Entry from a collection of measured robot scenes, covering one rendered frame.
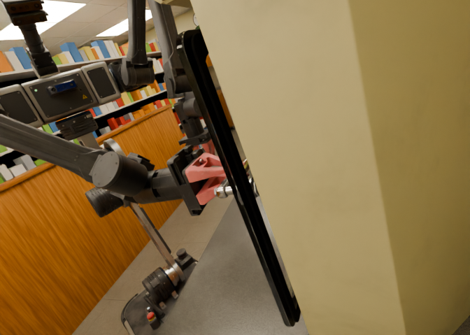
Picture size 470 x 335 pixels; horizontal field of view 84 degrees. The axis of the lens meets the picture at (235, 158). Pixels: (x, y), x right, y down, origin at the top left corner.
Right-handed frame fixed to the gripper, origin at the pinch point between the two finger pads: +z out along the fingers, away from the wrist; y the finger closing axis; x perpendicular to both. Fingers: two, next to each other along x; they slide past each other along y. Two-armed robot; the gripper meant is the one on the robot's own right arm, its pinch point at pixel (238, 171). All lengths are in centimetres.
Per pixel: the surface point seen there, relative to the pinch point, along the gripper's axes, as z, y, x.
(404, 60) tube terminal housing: 21.2, 10.4, -7.0
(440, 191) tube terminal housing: 23.4, -4.0, -4.7
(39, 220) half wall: -190, -38, 59
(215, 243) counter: -21.2, -25.9, 14.7
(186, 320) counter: -18.3, -26.0, -6.6
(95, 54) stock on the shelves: -244, 79, 233
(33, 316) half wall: -189, -88, 25
